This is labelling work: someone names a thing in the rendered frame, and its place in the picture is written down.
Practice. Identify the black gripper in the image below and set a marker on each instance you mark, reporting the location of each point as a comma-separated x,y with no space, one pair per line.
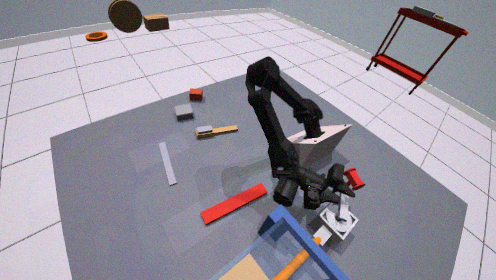
334,180

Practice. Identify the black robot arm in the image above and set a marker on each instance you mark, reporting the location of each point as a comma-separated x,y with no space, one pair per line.
281,151

